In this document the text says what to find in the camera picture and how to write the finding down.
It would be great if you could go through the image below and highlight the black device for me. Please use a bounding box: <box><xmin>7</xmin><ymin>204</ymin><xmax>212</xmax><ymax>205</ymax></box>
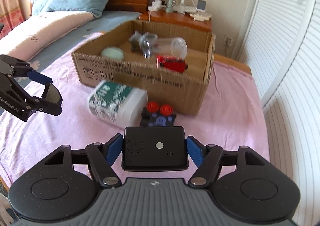
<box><xmin>121</xmin><ymin>126</ymin><xmax>189</xmax><ymax>172</ymax></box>

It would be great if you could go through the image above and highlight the green medical cotton swab box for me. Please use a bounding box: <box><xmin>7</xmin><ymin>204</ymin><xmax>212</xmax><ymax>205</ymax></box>
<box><xmin>88</xmin><ymin>80</ymin><xmax>148</xmax><ymax>128</ymax></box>

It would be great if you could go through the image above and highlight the black blue toy robot cube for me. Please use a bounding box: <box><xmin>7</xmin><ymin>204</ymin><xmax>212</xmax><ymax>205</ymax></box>
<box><xmin>139</xmin><ymin>101</ymin><xmax>176</xmax><ymax>127</ymax></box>

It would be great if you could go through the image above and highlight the mint green round object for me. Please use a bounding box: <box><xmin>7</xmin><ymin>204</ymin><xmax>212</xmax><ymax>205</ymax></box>
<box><xmin>100</xmin><ymin>47</ymin><xmax>124</xmax><ymax>61</ymax></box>

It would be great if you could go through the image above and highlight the red toy fire truck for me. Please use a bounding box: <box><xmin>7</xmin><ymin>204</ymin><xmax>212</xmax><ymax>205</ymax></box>
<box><xmin>156</xmin><ymin>55</ymin><xmax>188</xmax><ymax>73</ymax></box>

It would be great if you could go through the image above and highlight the grey rubber animal toy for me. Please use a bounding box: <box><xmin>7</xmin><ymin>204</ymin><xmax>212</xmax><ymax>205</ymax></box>
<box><xmin>129</xmin><ymin>31</ymin><xmax>158</xmax><ymax>51</ymax></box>

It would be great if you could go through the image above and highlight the clear plastic jar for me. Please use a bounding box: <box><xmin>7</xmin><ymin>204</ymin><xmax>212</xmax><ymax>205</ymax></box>
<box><xmin>139</xmin><ymin>37</ymin><xmax>188</xmax><ymax>60</ymax></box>

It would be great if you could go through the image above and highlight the pink table cloth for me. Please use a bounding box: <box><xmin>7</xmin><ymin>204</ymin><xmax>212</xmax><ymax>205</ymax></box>
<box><xmin>1</xmin><ymin>52</ymin><xmax>269</xmax><ymax>186</ymax></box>

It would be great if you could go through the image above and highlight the blue bed sheet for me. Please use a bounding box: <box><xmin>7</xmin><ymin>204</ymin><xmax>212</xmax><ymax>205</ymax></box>
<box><xmin>0</xmin><ymin>10</ymin><xmax>142</xmax><ymax>116</ymax></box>

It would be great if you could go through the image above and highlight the brown cardboard box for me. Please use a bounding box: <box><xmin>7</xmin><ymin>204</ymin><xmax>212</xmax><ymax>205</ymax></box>
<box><xmin>71</xmin><ymin>20</ymin><xmax>215</xmax><ymax>115</ymax></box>

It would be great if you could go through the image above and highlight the white louvered closet door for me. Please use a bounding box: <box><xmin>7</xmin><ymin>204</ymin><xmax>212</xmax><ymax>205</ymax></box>
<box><xmin>238</xmin><ymin>0</ymin><xmax>319</xmax><ymax>225</ymax></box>

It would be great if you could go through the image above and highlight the wooden nightstand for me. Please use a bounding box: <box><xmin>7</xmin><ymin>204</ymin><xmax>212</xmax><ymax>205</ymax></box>
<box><xmin>139</xmin><ymin>10</ymin><xmax>212</xmax><ymax>32</ymax></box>

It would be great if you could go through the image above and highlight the white remote control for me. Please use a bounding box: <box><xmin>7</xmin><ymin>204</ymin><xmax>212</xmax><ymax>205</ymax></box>
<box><xmin>189</xmin><ymin>13</ymin><xmax>212</xmax><ymax>22</ymax></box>

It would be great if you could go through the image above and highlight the white power strip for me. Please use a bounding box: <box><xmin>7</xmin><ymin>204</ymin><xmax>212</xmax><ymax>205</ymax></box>
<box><xmin>148</xmin><ymin>0</ymin><xmax>165</xmax><ymax>12</ymax></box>

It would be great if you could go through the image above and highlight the white wifi router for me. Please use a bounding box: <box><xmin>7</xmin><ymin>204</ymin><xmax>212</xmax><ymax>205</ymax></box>
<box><xmin>173</xmin><ymin>3</ymin><xmax>197</xmax><ymax>13</ymax></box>

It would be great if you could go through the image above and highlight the small white monitor device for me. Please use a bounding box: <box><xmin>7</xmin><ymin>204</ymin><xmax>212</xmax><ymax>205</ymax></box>
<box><xmin>196</xmin><ymin>0</ymin><xmax>207</xmax><ymax>13</ymax></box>

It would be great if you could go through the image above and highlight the clear spray bottle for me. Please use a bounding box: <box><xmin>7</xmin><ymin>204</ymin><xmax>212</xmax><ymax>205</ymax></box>
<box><xmin>177</xmin><ymin>0</ymin><xmax>185</xmax><ymax>15</ymax></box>

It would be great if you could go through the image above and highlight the wall power socket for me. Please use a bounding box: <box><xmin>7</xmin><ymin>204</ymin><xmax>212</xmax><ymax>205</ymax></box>
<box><xmin>222</xmin><ymin>36</ymin><xmax>233</xmax><ymax>47</ymax></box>

